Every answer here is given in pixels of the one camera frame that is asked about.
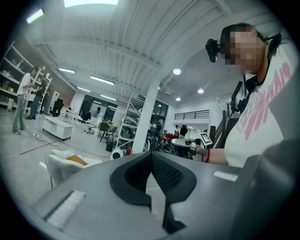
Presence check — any white square pillar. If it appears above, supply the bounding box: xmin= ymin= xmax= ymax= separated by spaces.
xmin=131 ymin=79 xmax=161 ymax=154

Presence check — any white low coffee table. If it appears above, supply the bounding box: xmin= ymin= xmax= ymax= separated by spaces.
xmin=42 ymin=116 xmax=74 ymax=141

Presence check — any white egg-shaped floor cushion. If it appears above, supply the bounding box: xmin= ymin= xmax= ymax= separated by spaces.
xmin=45 ymin=149 xmax=104 ymax=188

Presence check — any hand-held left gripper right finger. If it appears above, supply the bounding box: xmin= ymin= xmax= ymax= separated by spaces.
xmin=151 ymin=151 xmax=244 ymax=240

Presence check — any orange pillow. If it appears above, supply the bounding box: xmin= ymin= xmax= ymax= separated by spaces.
xmin=66 ymin=154 xmax=89 ymax=166

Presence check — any black head-mounted camera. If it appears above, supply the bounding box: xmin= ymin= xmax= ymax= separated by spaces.
xmin=205 ymin=38 xmax=222 ymax=63

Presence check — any black office chair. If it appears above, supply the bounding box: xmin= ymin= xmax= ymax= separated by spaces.
xmin=49 ymin=98 xmax=64 ymax=118

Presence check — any white open shelf unit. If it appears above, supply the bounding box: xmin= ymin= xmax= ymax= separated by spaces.
xmin=0 ymin=41 xmax=53 ymax=113

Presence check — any dark dining chair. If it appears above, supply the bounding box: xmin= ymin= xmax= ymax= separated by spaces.
xmin=97 ymin=121 xmax=111 ymax=143

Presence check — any person's right forearm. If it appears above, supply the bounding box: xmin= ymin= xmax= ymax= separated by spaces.
xmin=202 ymin=148 xmax=229 ymax=166

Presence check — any white office chair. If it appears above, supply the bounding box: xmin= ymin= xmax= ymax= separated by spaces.
xmin=84 ymin=117 xmax=98 ymax=135

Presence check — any grey-green dining chair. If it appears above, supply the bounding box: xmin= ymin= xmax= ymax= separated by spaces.
xmin=106 ymin=126 xmax=118 ymax=143

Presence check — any white pet carrier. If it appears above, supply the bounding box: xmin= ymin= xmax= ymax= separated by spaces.
xmin=109 ymin=149 xmax=125 ymax=161

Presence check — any row of parked bicycles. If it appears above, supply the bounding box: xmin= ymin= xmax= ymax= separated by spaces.
xmin=145 ymin=131 xmax=179 ymax=156

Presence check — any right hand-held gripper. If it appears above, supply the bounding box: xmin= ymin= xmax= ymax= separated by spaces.
xmin=171 ymin=132 xmax=213 ymax=156

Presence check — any white desk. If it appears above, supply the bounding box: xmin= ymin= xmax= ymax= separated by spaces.
xmin=62 ymin=109 xmax=82 ymax=125

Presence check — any black balcony railing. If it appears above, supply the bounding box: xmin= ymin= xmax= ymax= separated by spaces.
xmin=174 ymin=109 xmax=210 ymax=120

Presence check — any table with green cloth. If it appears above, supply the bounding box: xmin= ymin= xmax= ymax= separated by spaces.
xmin=97 ymin=118 xmax=113 ymax=128

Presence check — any black neck strap harness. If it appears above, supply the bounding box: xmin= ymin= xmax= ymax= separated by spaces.
xmin=229 ymin=75 xmax=256 ymax=115

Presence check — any dark staircase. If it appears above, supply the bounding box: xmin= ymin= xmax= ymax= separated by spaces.
xmin=210 ymin=110 xmax=237 ymax=150

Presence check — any white pink-print T-shirt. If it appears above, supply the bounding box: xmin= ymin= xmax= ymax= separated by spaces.
xmin=224 ymin=44 xmax=300 ymax=168

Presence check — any white metal storage rack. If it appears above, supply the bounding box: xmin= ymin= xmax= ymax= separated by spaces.
xmin=116 ymin=93 xmax=150 ymax=150

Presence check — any black floor cable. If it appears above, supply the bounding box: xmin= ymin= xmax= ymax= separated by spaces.
xmin=34 ymin=134 xmax=111 ymax=159

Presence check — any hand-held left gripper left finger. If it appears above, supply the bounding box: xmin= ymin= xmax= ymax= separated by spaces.
xmin=30 ymin=151 xmax=168 ymax=240

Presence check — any person's head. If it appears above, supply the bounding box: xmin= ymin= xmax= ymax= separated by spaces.
xmin=220 ymin=22 xmax=282 ymax=76

